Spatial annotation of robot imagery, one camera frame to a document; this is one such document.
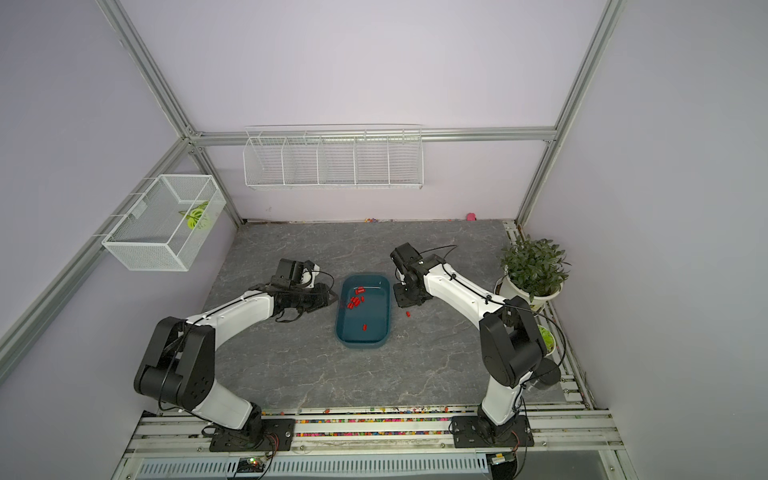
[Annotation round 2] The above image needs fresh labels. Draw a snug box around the teal plastic storage box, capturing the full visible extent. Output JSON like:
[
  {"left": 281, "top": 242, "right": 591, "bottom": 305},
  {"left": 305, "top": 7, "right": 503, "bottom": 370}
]
[{"left": 335, "top": 273, "right": 392, "bottom": 349}]

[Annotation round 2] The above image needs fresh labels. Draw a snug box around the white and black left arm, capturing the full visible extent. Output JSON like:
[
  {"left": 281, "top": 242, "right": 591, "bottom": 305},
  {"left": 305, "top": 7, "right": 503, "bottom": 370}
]
[{"left": 133, "top": 283, "right": 338, "bottom": 432}]

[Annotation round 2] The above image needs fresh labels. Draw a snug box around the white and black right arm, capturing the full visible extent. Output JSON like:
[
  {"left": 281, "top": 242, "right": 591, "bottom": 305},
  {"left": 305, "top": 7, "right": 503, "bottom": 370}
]
[{"left": 393, "top": 256, "right": 556, "bottom": 431}]

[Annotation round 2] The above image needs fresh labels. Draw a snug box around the white plant pot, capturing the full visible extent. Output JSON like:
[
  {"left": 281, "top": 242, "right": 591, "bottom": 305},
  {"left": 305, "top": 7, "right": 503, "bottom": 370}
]
[{"left": 495, "top": 276, "right": 563, "bottom": 311}]

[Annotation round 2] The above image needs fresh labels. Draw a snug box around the green potted plant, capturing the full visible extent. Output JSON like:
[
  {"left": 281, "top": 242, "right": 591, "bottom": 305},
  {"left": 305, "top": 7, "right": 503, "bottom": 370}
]
[{"left": 500, "top": 234, "right": 571, "bottom": 297}]

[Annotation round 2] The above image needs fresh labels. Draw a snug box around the green item in basket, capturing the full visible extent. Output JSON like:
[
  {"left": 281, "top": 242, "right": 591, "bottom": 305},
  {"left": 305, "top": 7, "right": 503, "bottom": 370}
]
[{"left": 179, "top": 201, "right": 212, "bottom": 231}]

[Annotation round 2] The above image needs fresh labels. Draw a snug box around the small green plant pot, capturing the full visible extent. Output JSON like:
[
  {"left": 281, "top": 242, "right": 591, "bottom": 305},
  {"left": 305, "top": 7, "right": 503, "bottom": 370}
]
[{"left": 538, "top": 326, "right": 557, "bottom": 355}]

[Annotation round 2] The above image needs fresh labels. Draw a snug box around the green circuit board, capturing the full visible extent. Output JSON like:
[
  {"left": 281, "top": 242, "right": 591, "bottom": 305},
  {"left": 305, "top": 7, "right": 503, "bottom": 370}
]
[{"left": 236, "top": 457, "right": 268, "bottom": 474}]

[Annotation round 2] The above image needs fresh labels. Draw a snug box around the white ventilation grille strip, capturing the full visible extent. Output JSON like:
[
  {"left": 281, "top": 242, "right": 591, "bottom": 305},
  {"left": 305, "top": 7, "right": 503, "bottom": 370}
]
[{"left": 131, "top": 453, "right": 490, "bottom": 479}]

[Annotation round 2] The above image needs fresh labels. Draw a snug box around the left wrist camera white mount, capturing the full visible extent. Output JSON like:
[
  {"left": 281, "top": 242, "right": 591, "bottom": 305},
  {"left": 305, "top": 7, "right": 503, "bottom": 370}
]
[{"left": 270, "top": 258, "right": 320, "bottom": 289}]

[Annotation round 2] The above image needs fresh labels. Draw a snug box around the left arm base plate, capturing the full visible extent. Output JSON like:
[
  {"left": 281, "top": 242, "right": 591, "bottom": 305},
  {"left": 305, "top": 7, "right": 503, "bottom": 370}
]
[{"left": 206, "top": 417, "right": 296, "bottom": 453}]

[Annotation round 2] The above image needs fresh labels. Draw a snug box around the white wire wall shelf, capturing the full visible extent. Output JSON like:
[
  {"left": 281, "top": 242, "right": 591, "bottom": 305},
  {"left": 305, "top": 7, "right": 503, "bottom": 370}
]
[{"left": 243, "top": 124, "right": 424, "bottom": 190}]

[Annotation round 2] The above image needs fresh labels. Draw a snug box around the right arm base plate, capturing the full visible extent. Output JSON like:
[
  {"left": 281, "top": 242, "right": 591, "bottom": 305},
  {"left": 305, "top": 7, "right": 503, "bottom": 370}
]
[{"left": 448, "top": 414, "right": 535, "bottom": 450}]

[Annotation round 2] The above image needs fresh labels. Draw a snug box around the white mesh wall basket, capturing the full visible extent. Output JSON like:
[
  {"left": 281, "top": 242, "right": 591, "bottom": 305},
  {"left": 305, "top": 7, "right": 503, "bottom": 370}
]
[{"left": 102, "top": 174, "right": 226, "bottom": 272}]

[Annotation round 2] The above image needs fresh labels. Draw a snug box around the aluminium rail bed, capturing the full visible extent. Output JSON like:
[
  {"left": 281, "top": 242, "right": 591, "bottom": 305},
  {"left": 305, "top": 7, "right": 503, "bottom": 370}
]
[{"left": 113, "top": 402, "right": 637, "bottom": 479}]

